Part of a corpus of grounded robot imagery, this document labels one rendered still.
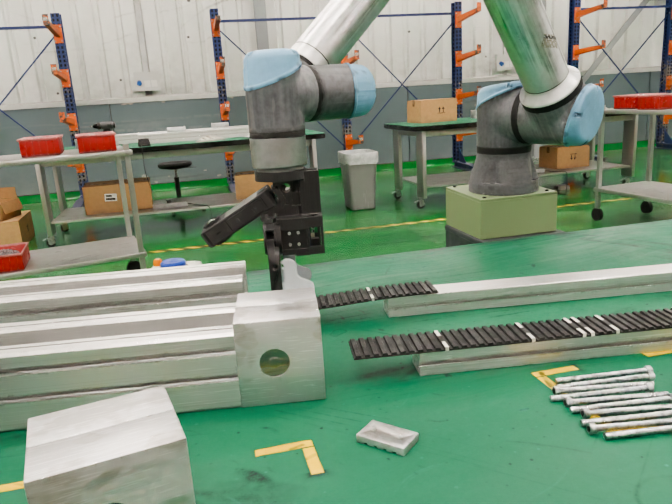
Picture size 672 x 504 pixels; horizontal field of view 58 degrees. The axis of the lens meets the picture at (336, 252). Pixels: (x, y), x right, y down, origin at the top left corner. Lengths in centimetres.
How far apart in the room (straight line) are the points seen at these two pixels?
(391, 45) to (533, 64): 766
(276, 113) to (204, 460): 43
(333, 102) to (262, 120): 11
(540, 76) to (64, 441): 99
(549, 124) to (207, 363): 84
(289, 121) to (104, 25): 765
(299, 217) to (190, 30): 759
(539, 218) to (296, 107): 72
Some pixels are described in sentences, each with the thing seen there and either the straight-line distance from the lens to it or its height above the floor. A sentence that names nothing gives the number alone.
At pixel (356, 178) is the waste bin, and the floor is 32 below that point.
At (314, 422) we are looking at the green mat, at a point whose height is 78.
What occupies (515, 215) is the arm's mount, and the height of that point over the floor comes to 82.
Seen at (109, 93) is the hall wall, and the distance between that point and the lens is 838.
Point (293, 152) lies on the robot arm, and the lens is 79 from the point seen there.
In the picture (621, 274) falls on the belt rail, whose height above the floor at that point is 81.
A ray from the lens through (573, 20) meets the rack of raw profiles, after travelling 964.
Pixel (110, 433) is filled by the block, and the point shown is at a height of 87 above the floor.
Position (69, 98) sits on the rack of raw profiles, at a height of 125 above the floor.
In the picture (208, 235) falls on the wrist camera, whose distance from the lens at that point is 83.
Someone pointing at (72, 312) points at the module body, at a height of 84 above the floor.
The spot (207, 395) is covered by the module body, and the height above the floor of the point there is 80.
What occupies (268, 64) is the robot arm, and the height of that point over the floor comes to 114.
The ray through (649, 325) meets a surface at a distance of 79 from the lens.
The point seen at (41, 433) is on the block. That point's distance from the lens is 49.
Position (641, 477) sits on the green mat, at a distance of 57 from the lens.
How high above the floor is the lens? 109
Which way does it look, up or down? 15 degrees down
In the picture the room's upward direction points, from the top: 4 degrees counter-clockwise
